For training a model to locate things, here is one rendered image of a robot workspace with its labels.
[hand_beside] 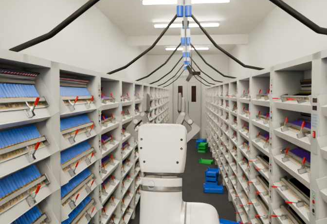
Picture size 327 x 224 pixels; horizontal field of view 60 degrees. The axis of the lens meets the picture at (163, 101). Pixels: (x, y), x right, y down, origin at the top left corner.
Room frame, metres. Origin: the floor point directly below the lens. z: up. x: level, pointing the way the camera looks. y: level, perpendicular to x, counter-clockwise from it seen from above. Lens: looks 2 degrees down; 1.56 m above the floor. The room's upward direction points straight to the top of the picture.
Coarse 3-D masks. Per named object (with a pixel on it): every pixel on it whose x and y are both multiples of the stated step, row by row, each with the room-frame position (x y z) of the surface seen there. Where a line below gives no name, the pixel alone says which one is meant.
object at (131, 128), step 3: (132, 123) 0.61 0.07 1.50; (138, 123) 0.61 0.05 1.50; (129, 126) 0.61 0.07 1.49; (132, 126) 0.60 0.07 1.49; (135, 126) 0.61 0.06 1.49; (126, 129) 0.61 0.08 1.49; (129, 129) 0.60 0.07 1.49; (132, 129) 0.60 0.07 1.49; (129, 132) 0.60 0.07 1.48; (132, 132) 0.60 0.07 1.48; (135, 132) 0.60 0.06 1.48; (132, 135) 0.60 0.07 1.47; (135, 135) 0.60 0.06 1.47; (135, 138) 0.60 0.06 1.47
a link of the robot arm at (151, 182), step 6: (144, 180) 0.55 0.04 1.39; (150, 180) 0.54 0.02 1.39; (156, 180) 0.54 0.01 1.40; (162, 180) 0.54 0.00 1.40; (168, 180) 0.54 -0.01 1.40; (174, 180) 0.54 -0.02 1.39; (180, 180) 0.56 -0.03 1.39; (144, 186) 0.55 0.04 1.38; (150, 186) 0.54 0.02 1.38; (156, 186) 0.53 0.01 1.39; (162, 186) 0.53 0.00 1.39; (168, 186) 0.54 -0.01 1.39; (174, 186) 0.54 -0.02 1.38; (180, 186) 0.55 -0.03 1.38
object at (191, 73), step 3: (186, 66) 6.87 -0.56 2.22; (189, 66) 6.89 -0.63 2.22; (189, 69) 6.88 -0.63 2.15; (195, 69) 6.82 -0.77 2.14; (189, 72) 6.83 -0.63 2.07; (192, 72) 6.89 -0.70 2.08; (198, 72) 6.85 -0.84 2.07; (189, 75) 6.84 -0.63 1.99; (192, 75) 6.91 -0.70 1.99; (183, 78) 6.85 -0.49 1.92; (186, 78) 6.89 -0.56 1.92; (189, 78) 6.87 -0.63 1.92
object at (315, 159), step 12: (312, 60) 1.37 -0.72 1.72; (324, 60) 1.28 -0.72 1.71; (312, 72) 1.37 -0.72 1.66; (324, 72) 1.28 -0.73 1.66; (312, 84) 1.36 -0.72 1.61; (324, 84) 1.28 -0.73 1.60; (324, 120) 1.28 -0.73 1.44; (324, 132) 1.28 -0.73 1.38; (312, 156) 1.35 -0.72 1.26; (312, 168) 1.35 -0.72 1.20; (324, 168) 1.28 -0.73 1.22; (312, 180) 1.35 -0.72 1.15; (324, 204) 1.28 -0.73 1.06; (312, 216) 1.34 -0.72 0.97; (324, 216) 1.28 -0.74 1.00
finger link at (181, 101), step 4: (180, 96) 0.60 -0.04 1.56; (180, 100) 0.60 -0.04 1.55; (184, 100) 0.61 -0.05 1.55; (180, 104) 0.59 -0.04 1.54; (184, 104) 0.61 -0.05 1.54; (180, 108) 0.59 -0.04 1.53; (184, 108) 0.61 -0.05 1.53; (188, 116) 0.59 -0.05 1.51; (184, 120) 0.60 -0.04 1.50; (188, 120) 0.59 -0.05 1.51; (192, 120) 0.59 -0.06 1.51
